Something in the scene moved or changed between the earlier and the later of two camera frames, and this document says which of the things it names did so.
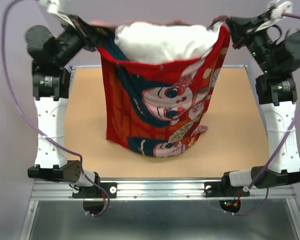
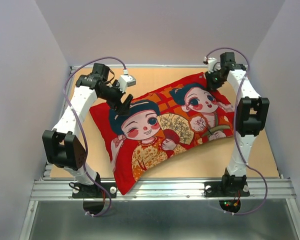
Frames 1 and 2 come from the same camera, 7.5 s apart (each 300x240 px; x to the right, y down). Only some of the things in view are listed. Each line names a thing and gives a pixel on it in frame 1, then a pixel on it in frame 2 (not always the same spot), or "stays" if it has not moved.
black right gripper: x=242 y=29 -> x=211 y=85
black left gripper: x=92 y=36 -> x=115 y=105
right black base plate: x=223 y=189 stays
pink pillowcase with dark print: x=157 y=109 -> x=158 y=122
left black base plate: x=89 y=192 stays
